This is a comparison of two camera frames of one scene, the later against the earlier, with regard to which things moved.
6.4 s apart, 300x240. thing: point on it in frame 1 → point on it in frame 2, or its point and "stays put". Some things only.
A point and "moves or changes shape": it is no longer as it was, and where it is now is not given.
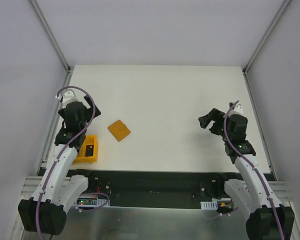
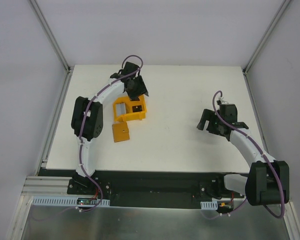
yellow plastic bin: (81, 158) moves or changes shape
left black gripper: (90, 109) → (137, 88)
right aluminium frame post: (254, 54) stays put
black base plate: (158, 189) stays put
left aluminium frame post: (68, 68) stays put
